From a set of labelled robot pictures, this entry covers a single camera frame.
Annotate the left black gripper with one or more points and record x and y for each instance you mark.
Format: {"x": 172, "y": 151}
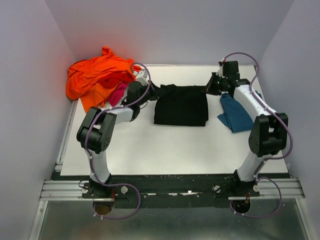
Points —
{"x": 156, "y": 91}

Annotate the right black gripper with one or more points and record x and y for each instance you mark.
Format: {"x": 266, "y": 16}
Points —
{"x": 210, "y": 89}

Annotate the black printed t shirt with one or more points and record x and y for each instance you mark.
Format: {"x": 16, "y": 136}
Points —
{"x": 184, "y": 106}

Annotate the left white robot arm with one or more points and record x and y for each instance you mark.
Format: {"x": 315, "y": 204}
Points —
{"x": 96, "y": 130}

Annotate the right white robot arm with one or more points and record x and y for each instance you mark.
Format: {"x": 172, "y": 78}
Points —
{"x": 268, "y": 135}

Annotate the folded blue t shirt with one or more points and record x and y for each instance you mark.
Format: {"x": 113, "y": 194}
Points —
{"x": 234, "y": 116}

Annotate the magenta t shirt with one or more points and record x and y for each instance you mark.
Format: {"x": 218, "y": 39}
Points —
{"x": 117, "y": 94}

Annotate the red t shirt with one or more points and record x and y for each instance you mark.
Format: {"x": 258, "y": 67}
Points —
{"x": 114, "y": 78}

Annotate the orange t shirt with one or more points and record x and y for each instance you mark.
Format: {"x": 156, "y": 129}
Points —
{"x": 83, "y": 76}

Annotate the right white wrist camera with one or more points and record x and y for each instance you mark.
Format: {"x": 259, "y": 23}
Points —
{"x": 220, "y": 70}

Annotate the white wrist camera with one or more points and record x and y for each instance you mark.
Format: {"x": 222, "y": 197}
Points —
{"x": 141, "y": 77}
{"x": 220, "y": 70}

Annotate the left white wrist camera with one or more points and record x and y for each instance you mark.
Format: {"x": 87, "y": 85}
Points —
{"x": 141, "y": 77}

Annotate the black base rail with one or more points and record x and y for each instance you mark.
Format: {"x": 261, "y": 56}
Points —
{"x": 167, "y": 191}

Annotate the aluminium frame rail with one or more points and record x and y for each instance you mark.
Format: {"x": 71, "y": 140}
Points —
{"x": 56, "y": 190}

